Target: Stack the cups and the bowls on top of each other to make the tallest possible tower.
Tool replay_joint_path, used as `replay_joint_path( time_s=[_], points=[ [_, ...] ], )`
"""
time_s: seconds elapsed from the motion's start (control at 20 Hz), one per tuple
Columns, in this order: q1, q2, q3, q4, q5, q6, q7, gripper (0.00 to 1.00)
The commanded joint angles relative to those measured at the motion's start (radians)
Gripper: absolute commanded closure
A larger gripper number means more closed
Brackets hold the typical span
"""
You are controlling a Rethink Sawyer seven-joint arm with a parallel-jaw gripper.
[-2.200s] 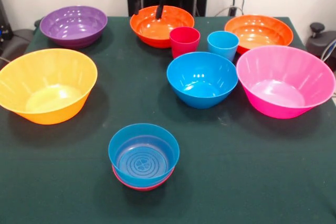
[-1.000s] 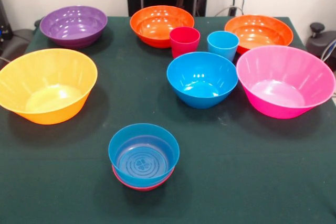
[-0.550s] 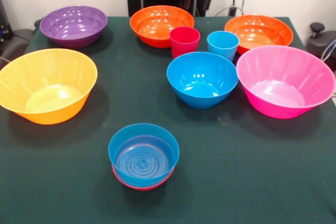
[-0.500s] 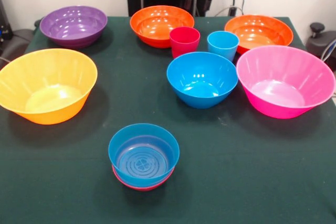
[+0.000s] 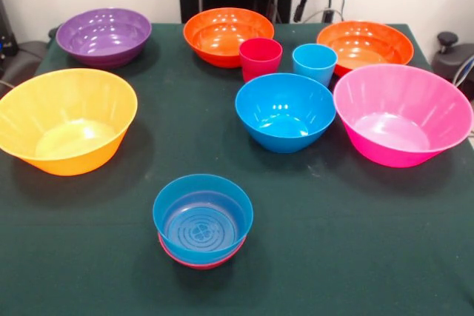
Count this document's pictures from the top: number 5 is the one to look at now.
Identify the red plastic cup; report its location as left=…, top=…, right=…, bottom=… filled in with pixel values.
left=238, top=37, right=284, bottom=84

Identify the blue plastic cup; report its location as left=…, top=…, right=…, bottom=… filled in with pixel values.
left=291, top=43, right=338, bottom=88

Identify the large pink plastic bowl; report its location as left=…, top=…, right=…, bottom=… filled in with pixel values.
left=333, top=64, right=474, bottom=168

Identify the purple plastic bowl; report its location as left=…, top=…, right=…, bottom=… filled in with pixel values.
left=55, top=7, right=153, bottom=70

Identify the black round equipment with knob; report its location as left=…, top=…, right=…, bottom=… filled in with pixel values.
left=431, top=31, right=474, bottom=102

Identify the opaque blue plastic bowl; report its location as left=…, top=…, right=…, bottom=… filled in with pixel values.
left=235, top=73, right=337, bottom=154

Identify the dark green tablecloth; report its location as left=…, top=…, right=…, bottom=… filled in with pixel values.
left=0, top=21, right=474, bottom=316

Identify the small translucent blue bowl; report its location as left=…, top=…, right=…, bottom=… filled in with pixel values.
left=152, top=173, right=255, bottom=265

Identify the black equipment box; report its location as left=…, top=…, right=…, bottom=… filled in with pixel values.
left=0, top=0, right=19, bottom=76

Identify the large yellow-orange plastic bowl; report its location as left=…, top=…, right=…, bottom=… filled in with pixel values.
left=0, top=67, right=138, bottom=177

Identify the small red plastic bowl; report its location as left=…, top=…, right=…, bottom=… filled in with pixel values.
left=158, top=232, right=247, bottom=271

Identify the orange plastic bowl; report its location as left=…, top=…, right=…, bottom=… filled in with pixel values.
left=316, top=20, right=415, bottom=77
left=183, top=7, right=276, bottom=69

